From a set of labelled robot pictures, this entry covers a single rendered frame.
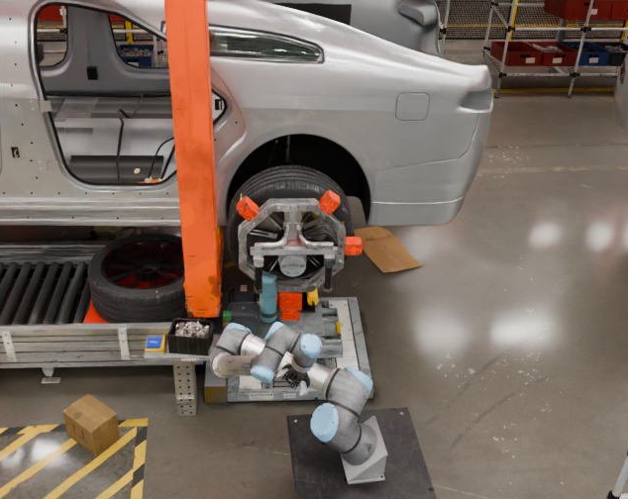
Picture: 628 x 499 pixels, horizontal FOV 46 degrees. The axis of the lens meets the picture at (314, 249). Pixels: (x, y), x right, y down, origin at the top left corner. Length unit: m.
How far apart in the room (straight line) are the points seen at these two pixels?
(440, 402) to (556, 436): 0.63
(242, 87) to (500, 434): 2.25
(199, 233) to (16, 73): 1.20
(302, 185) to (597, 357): 2.16
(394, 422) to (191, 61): 1.90
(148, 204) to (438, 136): 1.60
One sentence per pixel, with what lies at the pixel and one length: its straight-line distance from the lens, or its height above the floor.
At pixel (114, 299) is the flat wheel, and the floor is 0.47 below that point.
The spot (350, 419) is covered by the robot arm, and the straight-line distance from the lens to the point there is 3.24.
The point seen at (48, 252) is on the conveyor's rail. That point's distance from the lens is 4.85.
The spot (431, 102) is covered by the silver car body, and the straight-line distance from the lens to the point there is 3.89.
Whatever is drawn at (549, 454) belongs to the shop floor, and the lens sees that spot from 4.12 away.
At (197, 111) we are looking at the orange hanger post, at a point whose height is 1.66.
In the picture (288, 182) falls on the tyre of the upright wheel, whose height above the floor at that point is 1.18.
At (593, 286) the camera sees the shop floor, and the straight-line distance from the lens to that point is 5.39.
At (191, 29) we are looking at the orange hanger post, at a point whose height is 2.01.
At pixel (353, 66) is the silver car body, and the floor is 1.67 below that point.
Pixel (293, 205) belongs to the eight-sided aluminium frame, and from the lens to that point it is 3.61.
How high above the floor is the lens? 2.95
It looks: 34 degrees down
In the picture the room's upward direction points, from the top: 3 degrees clockwise
